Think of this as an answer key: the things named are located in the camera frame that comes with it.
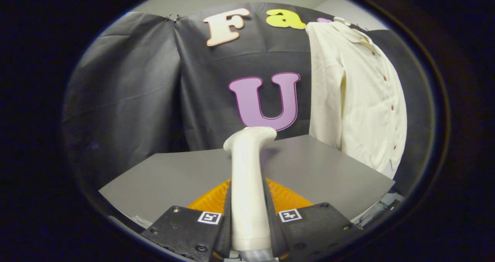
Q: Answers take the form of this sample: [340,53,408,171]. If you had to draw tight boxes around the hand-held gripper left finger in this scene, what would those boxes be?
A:
[140,179,234,262]

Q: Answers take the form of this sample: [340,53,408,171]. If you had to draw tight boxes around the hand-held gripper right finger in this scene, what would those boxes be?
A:
[264,177,366,260]

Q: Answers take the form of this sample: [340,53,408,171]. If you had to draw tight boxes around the white garment steamer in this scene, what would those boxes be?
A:
[223,126,278,262]

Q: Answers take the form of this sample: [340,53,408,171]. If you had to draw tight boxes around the cream button shirt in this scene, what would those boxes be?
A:
[306,17,408,179]

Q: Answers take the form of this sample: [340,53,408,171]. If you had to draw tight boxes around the grey cabinet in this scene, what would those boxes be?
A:
[99,134,396,226]

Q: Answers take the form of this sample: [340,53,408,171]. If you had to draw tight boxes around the black backdrop cloth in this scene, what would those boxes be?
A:
[62,2,434,193]

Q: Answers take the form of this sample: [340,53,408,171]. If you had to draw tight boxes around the tangle of black cables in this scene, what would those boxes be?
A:
[356,199,401,228]

